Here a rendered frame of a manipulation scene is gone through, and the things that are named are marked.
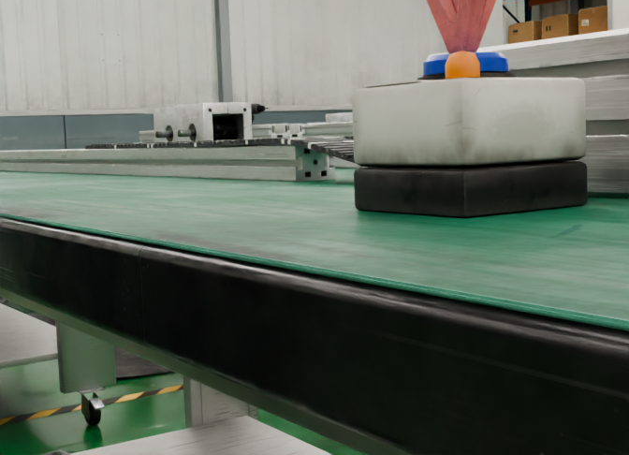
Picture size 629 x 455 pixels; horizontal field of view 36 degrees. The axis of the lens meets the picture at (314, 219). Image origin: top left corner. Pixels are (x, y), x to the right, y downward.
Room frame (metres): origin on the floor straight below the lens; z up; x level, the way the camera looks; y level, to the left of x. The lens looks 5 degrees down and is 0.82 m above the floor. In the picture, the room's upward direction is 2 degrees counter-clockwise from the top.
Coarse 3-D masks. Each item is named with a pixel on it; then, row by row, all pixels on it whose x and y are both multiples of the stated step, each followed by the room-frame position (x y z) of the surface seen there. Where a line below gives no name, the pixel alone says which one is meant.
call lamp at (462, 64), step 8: (448, 56) 0.42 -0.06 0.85; (456, 56) 0.41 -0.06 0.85; (464, 56) 0.41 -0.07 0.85; (472, 56) 0.41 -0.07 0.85; (448, 64) 0.42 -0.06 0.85; (456, 64) 0.41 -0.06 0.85; (464, 64) 0.41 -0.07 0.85; (472, 64) 0.41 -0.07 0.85; (448, 72) 0.42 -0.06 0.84; (456, 72) 0.41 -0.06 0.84; (464, 72) 0.41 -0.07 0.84; (472, 72) 0.41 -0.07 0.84
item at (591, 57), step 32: (608, 32) 0.49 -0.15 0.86; (512, 64) 0.54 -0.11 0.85; (544, 64) 0.53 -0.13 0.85; (576, 64) 0.52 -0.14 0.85; (608, 64) 0.50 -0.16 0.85; (608, 96) 0.49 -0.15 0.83; (608, 128) 0.50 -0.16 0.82; (576, 160) 0.51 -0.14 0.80; (608, 160) 0.49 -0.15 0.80; (608, 192) 0.49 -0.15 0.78
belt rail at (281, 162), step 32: (0, 160) 1.49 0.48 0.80; (32, 160) 1.36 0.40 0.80; (64, 160) 1.26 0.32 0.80; (96, 160) 1.16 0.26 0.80; (128, 160) 1.08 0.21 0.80; (160, 160) 1.02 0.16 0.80; (192, 160) 0.95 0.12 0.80; (224, 160) 0.90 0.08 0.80; (256, 160) 0.85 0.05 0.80; (288, 160) 0.81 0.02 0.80; (320, 160) 0.80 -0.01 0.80
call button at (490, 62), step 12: (432, 60) 0.45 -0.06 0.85; (444, 60) 0.45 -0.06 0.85; (480, 60) 0.44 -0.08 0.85; (492, 60) 0.44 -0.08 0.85; (504, 60) 0.45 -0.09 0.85; (432, 72) 0.45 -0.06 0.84; (444, 72) 0.45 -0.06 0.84; (480, 72) 0.45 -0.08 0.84; (492, 72) 0.46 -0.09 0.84; (504, 72) 0.46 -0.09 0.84
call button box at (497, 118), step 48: (384, 96) 0.45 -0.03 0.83; (432, 96) 0.42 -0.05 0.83; (480, 96) 0.41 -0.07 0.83; (528, 96) 0.43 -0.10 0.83; (576, 96) 0.45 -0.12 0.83; (384, 144) 0.45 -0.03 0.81; (432, 144) 0.42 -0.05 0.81; (480, 144) 0.41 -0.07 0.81; (528, 144) 0.43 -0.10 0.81; (576, 144) 0.45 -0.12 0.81; (384, 192) 0.45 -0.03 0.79; (432, 192) 0.42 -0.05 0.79; (480, 192) 0.41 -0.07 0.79; (528, 192) 0.43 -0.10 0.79; (576, 192) 0.44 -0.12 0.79
